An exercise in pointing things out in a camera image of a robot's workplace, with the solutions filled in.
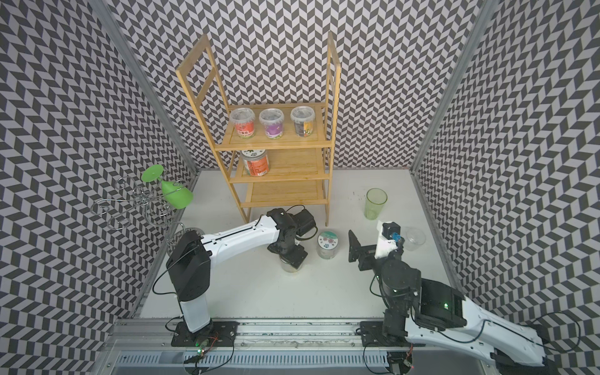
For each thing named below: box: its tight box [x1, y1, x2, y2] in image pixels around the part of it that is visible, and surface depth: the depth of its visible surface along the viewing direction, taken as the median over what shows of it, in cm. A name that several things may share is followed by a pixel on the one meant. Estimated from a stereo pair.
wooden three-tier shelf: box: [175, 32, 341, 227], surface depth 72 cm
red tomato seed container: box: [229, 107, 256, 140], surface depth 66 cm
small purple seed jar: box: [259, 107, 285, 140], surface depth 65 cm
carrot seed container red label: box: [240, 149, 270, 177], surface depth 73 cm
